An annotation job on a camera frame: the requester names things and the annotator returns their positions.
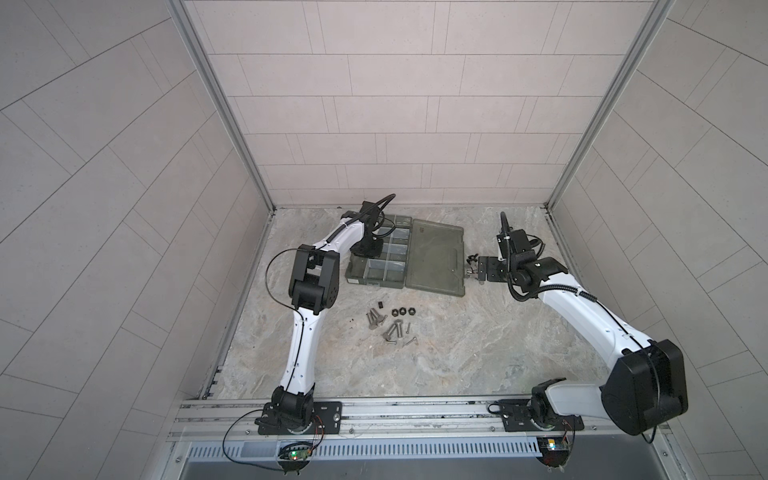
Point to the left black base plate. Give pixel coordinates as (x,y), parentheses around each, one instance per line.
(315,417)

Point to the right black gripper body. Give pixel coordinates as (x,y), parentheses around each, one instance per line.
(495,269)

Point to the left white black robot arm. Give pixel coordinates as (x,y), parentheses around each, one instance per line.
(313,290)

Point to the controller board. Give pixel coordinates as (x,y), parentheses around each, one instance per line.
(554,451)
(296,452)

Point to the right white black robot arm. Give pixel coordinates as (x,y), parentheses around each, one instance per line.
(646,385)

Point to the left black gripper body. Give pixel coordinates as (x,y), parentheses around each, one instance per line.
(368,247)

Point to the right controller board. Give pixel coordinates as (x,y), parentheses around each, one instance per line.
(554,451)

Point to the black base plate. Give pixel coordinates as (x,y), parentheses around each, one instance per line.
(527,415)
(315,417)

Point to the pile of silver screws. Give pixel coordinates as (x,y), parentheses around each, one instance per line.
(400,333)

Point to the pile of wing nuts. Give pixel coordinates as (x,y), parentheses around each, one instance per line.
(471,269)

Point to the clear compartment organizer box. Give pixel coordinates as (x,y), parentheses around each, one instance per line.
(389,268)

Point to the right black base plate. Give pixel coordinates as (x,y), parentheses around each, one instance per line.
(527,415)

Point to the aluminium mounting rail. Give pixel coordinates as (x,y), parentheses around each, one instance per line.
(383,417)

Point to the pile of silver bolts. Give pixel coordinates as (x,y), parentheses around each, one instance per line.
(375,318)

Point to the left controller board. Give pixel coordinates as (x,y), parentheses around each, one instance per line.
(296,452)

